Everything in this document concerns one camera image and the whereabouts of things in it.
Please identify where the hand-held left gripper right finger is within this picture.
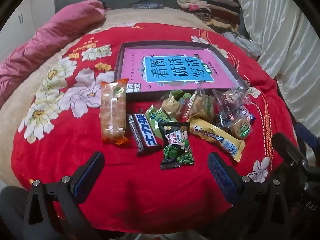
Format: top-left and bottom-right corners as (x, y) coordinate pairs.
(207, 152), (298, 240)

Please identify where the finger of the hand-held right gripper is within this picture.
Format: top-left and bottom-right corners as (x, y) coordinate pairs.
(296, 122), (320, 153)
(272, 133), (309, 167)

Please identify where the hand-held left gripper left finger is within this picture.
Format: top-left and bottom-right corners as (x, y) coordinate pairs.
(24, 151), (105, 240)

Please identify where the long yellow snack bar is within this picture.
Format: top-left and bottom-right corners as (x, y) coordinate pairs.
(189, 119), (246, 162)

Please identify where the clear walnut cake packet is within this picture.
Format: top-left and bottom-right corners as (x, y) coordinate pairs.
(229, 119), (253, 140)

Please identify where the black green pea packet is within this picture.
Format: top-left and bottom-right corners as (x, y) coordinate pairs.
(158, 121), (195, 170)

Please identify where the blue cookie packet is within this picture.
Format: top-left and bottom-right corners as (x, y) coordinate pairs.
(216, 106), (257, 130)

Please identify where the orange rice cracker packet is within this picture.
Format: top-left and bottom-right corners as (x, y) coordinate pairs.
(100, 78), (130, 145)

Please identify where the clear fried pastry packet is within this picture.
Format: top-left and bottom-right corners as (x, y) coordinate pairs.
(182, 87), (217, 123)

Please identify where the brown chocolate bar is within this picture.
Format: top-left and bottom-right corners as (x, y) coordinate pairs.
(127, 113), (162, 157)

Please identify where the light green snack packet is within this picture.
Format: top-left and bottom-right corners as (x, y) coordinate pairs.
(146, 105), (173, 130)

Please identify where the clear yellow candy packet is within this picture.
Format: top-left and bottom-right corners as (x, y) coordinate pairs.
(161, 90), (193, 118)

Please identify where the shallow grey box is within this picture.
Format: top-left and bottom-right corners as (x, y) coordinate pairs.
(114, 41), (249, 103)

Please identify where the red floral blanket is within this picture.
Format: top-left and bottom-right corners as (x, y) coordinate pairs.
(11, 22), (300, 233)

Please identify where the white curtain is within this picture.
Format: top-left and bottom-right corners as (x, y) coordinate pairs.
(237, 0), (320, 160)

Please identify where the pale crumpled cloth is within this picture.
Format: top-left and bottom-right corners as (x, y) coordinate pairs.
(222, 31), (262, 60)

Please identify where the pink book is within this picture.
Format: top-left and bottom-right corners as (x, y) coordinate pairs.
(119, 47), (240, 94)

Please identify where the pink quilt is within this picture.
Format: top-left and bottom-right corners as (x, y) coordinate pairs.
(0, 0), (107, 105)

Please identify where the pile of folded clothes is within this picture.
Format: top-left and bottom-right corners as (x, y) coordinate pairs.
(177, 0), (242, 34)

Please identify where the white wardrobe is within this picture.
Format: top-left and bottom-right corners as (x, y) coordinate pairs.
(0, 5), (35, 45)

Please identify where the dark patterned cloth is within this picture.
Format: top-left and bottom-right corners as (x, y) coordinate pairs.
(132, 3), (164, 9)

